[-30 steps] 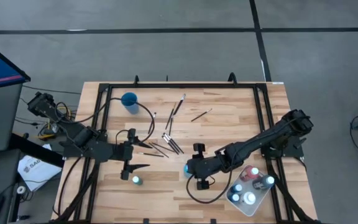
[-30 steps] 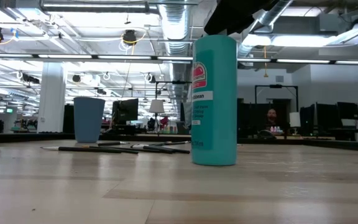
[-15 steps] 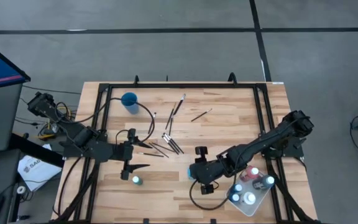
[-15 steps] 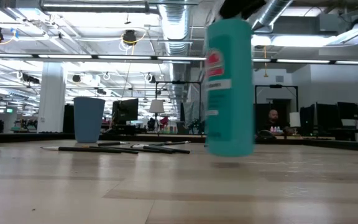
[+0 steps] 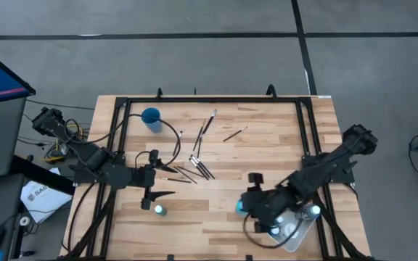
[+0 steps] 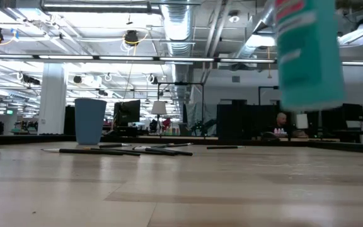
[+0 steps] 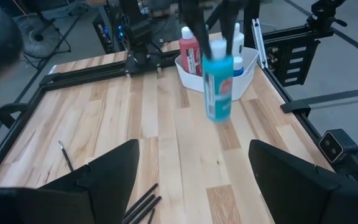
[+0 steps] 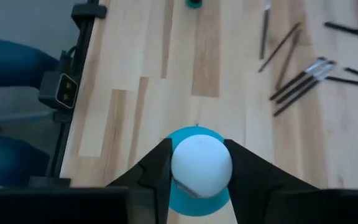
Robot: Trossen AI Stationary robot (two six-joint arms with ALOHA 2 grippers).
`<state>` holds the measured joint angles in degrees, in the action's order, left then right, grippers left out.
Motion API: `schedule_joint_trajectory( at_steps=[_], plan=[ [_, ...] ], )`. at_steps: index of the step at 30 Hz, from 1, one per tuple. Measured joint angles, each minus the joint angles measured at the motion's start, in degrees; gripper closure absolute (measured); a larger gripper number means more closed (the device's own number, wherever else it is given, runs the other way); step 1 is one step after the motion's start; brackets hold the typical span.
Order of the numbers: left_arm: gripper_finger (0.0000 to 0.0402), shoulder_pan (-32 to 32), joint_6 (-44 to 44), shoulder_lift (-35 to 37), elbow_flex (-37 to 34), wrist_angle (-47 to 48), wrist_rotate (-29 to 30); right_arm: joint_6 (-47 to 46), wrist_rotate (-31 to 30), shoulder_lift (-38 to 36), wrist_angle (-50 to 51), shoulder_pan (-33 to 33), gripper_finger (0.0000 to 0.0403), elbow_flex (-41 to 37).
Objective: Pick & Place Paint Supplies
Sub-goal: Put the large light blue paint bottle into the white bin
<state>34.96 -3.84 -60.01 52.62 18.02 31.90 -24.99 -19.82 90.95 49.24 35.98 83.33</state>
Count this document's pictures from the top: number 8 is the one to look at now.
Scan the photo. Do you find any thin brown paintbrush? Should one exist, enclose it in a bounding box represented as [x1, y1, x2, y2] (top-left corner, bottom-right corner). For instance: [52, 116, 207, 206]
[275, 30, 301, 90]
[257, 22, 303, 73]

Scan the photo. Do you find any black table-level camera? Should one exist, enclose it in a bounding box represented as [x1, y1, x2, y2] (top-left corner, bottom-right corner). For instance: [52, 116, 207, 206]
[38, 72, 80, 110]

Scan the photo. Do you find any thin paintbrush silver ferrule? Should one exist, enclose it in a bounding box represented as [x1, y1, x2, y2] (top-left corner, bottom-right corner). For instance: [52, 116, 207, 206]
[259, 0, 272, 60]

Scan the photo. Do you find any small green paint bottle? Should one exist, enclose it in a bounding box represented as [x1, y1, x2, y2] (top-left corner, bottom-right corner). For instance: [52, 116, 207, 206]
[185, 0, 203, 9]

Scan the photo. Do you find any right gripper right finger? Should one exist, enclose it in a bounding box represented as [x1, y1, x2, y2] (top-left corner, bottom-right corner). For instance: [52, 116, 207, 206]
[224, 138, 319, 224]

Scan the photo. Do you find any black paintbrush silver ferrule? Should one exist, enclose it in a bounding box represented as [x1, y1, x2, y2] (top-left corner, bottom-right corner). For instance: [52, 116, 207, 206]
[272, 76, 324, 118]
[268, 57, 328, 101]
[275, 60, 337, 105]
[323, 21, 358, 41]

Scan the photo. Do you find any turquoise paint bottle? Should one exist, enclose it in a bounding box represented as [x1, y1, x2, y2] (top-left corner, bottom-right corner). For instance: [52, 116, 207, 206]
[165, 125, 233, 218]

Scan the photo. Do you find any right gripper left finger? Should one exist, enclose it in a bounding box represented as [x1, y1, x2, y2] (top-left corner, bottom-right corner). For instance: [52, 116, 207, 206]
[107, 138, 173, 224]

